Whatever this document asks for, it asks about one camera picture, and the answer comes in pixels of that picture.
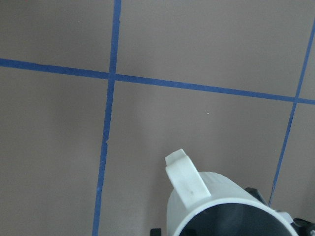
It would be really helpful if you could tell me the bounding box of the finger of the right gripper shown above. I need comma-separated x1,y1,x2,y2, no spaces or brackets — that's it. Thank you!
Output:
150,228,161,236

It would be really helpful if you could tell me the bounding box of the white ceramic cup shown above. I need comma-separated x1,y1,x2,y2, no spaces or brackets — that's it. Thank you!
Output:
165,149,297,236

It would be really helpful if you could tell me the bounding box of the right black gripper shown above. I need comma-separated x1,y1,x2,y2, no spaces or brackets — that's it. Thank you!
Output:
246,187,315,236

